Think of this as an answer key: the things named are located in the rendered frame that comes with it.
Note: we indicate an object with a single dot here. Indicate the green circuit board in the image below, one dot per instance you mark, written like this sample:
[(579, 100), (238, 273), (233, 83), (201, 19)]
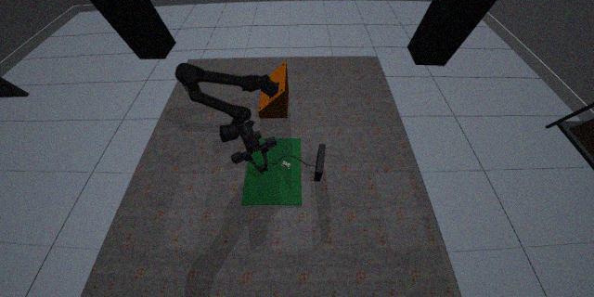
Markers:
[(282, 183)]

